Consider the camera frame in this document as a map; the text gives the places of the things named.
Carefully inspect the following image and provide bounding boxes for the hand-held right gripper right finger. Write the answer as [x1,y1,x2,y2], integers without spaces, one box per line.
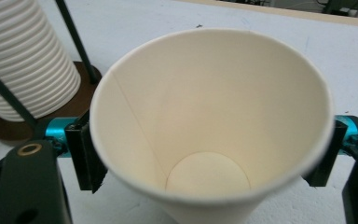
[302,120,349,188]

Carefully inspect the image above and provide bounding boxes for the white paper cup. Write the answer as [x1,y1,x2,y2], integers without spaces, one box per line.
[89,27,335,224]

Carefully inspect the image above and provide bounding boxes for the tall stack of white cups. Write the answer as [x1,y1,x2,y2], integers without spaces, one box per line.
[0,0,82,122]

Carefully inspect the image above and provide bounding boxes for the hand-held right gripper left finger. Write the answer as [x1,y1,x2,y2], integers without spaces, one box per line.
[64,110,108,194]

